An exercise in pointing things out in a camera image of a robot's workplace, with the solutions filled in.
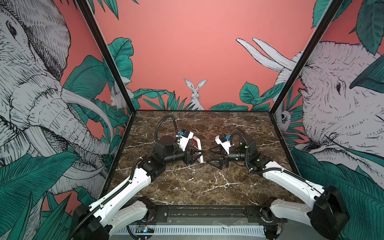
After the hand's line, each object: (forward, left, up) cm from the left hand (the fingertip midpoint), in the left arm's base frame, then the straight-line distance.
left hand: (200, 149), depth 69 cm
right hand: (-2, -4, -3) cm, 5 cm away
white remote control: (+1, +2, +4) cm, 4 cm away
